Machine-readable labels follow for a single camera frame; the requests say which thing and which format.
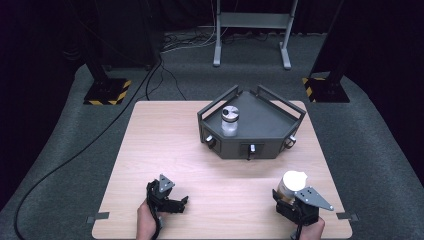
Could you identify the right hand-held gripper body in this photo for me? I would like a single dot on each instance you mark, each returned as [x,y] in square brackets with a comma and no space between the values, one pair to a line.
[308,203]

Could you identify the black stand with striped base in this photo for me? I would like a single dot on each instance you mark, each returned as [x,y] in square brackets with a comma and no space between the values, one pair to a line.
[328,90]
[106,90]

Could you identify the person's left hand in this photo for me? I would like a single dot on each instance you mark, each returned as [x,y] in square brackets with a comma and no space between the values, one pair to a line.
[146,221]

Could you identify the person's right hand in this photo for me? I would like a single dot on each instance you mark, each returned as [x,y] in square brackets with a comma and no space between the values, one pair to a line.
[313,230]

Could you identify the amber jar with white lid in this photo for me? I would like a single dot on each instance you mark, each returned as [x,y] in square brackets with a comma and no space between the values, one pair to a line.
[293,183]

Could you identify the grey tape tab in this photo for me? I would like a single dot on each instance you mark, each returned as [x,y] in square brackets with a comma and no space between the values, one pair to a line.
[98,217]
[348,216]

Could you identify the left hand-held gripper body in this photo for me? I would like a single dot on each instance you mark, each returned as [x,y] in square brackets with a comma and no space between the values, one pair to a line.
[163,196]

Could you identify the grey metal stand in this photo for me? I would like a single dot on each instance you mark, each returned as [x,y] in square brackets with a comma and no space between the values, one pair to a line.
[250,20]

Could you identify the dark grey corner shelf tray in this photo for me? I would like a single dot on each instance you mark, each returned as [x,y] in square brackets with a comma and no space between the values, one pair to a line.
[256,126]

